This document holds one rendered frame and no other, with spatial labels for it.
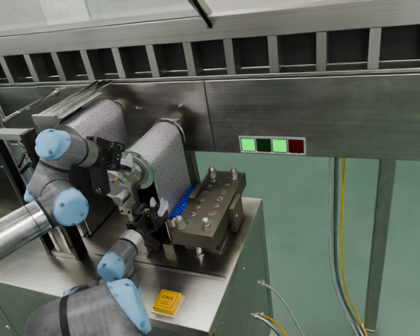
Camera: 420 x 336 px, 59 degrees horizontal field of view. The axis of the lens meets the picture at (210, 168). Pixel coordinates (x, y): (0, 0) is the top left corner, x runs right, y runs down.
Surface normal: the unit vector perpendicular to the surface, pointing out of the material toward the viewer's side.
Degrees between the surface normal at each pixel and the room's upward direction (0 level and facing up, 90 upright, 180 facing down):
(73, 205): 91
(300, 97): 90
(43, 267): 0
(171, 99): 90
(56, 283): 0
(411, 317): 0
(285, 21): 90
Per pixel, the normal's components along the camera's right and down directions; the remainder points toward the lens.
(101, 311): 0.02, -0.46
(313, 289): -0.15, -0.85
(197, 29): -0.35, 0.52
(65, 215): 0.65, 0.30
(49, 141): -0.36, -0.14
